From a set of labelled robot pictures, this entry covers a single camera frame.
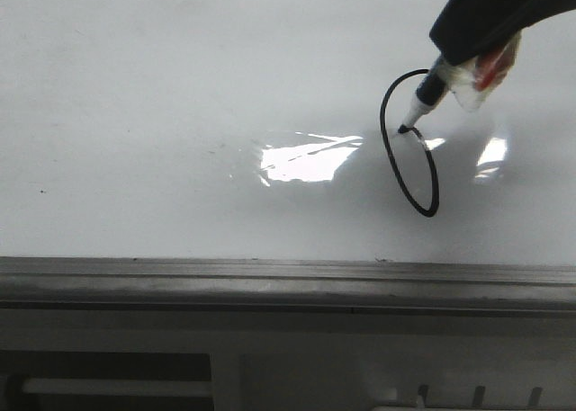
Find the white metal stand frame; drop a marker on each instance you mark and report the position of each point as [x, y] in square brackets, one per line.
[105, 381]

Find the white black deli whiteboard marker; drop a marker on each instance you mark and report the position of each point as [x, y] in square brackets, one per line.
[471, 82]

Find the white marker tray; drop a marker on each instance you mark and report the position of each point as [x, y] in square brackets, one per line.
[362, 381]

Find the white whiteboard with aluminium frame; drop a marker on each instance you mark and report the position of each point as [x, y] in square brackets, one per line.
[219, 152]

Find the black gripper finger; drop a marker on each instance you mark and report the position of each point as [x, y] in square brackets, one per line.
[467, 28]

